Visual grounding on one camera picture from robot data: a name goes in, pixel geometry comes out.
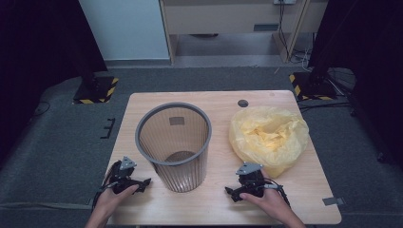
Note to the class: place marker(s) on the light wooden desk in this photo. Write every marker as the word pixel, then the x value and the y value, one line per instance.
pixel 221 17

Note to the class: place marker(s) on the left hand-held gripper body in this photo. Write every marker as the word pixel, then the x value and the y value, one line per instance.
pixel 122 177

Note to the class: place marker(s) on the black yellow striped stand base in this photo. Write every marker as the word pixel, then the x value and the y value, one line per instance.
pixel 98 90
pixel 312 87

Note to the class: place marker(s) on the yellow plastic bag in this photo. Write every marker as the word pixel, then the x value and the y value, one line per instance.
pixel 269 136

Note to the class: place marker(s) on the grey tape strip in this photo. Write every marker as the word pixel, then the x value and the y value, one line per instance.
pixel 332 201

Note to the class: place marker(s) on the round dark table grommet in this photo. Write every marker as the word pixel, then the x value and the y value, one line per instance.
pixel 243 103

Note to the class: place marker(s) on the person's left hand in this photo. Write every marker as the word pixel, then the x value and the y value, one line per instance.
pixel 109 199

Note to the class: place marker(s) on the person's right hand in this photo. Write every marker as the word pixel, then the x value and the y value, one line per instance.
pixel 272 202

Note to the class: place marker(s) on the white panel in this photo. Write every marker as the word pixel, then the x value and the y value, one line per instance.
pixel 126 28

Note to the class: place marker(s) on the black curtain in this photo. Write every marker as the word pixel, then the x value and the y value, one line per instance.
pixel 41 47
pixel 367 41

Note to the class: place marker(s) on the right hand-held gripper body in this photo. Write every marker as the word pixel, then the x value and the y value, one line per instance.
pixel 251 182

